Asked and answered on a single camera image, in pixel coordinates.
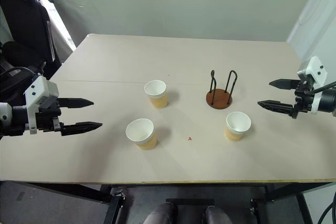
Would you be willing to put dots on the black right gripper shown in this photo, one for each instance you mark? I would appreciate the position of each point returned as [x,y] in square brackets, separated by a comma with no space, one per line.
[302,98]

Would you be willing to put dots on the dark rounded right shape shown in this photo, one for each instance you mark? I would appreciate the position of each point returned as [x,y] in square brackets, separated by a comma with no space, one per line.
[216,214]

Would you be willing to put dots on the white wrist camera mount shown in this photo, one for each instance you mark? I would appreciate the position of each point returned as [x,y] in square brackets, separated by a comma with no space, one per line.
[39,93]
[313,74]

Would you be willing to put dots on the black office chair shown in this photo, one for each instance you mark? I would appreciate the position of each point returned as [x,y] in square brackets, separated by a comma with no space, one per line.
[23,37]

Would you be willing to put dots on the dark rounded left shape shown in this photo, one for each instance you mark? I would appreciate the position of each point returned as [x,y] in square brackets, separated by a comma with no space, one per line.
[160,213]

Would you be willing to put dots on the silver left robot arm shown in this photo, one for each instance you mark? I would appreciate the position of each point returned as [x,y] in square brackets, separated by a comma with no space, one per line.
[11,119]

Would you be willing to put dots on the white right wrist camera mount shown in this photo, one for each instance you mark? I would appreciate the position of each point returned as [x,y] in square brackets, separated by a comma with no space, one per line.
[313,74]

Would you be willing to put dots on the yellow ribbed paper cup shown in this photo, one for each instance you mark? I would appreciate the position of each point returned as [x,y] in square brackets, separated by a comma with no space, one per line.
[141,134]
[237,129]
[156,94]

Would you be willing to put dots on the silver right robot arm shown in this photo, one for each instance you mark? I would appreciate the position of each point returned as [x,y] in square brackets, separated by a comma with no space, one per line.
[328,100]

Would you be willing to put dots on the dark rounded shape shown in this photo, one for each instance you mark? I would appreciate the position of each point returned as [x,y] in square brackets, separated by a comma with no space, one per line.
[216,214]
[160,213]

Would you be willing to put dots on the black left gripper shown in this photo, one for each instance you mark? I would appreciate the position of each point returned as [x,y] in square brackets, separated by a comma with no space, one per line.
[47,119]

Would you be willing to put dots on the black table frame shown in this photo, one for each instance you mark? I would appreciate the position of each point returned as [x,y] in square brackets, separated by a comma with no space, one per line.
[183,195]

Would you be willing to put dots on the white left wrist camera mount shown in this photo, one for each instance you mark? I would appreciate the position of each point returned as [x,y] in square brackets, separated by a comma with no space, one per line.
[39,93]

